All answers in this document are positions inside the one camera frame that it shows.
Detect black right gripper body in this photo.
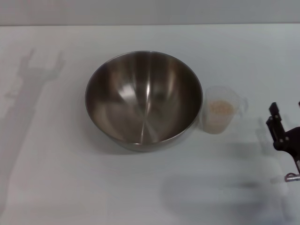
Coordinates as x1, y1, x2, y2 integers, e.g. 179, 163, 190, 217
273, 127, 300, 174

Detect clear plastic measuring cup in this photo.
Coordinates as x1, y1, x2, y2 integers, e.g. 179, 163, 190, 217
202, 85, 248, 135

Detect white rice grains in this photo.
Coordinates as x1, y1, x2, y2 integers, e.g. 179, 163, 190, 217
206, 99, 234, 134

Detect stainless steel mixing bowl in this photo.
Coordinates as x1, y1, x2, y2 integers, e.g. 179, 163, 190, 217
84, 50, 203, 152

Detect silver metal cable plug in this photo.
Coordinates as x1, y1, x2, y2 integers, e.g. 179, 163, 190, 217
284, 172, 300, 183

